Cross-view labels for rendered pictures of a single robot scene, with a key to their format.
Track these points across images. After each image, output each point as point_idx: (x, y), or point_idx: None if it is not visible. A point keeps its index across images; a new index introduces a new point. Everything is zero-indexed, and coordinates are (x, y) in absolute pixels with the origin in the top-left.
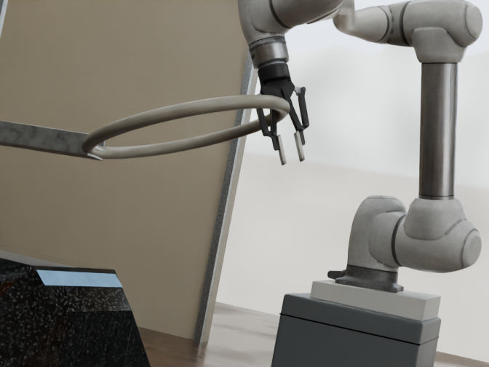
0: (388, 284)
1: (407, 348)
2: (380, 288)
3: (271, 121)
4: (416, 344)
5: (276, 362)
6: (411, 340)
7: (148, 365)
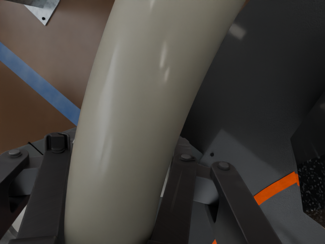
0: (3, 236)
1: (40, 147)
2: (16, 233)
3: (193, 192)
4: (31, 144)
5: (157, 213)
6: (33, 148)
7: (317, 156)
